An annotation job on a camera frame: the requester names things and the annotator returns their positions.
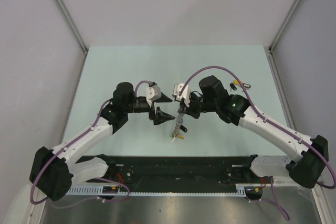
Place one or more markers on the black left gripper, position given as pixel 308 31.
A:
pixel 160 116

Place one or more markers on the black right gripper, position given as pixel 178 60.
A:
pixel 184 108

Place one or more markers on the metal disc keyring organizer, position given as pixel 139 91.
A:
pixel 179 128

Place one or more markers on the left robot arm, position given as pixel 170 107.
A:
pixel 55 170

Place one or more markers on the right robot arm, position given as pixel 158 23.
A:
pixel 305 156

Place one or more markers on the black solid tag key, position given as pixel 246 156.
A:
pixel 232 87

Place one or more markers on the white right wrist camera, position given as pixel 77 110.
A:
pixel 182 93

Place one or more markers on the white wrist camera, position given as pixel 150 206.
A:
pixel 182 93
pixel 153 93

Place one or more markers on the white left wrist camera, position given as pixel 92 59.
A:
pixel 153 93

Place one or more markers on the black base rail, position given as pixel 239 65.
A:
pixel 204 174

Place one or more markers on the white slotted cable duct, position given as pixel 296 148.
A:
pixel 109 191

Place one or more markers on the aluminium frame post right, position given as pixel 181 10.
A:
pixel 284 24

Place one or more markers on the aluminium frame post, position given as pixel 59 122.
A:
pixel 284 24
pixel 60 4

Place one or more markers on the aluminium frame post left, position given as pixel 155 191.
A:
pixel 60 4

